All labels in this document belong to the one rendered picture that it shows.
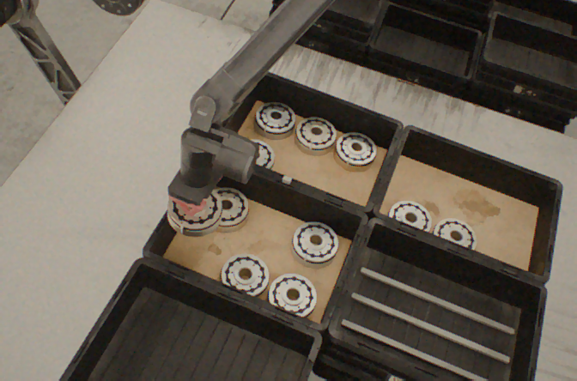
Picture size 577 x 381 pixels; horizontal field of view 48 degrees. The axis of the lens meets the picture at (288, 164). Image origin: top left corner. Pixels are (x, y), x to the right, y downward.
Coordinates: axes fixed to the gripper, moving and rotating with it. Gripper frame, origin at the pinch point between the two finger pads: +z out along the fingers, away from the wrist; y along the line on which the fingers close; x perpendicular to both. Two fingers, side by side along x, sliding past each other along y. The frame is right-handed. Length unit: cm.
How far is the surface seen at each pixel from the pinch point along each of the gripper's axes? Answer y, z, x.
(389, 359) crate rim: -7.6, 11.9, -44.9
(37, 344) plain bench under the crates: -27, 36, 23
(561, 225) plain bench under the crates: 59, 35, -81
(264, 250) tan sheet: 8.6, 22.8, -13.1
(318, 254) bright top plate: 11.4, 19.4, -24.5
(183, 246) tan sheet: 1.7, 23.0, 3.3
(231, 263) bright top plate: 1.1, 19.9, -8.4
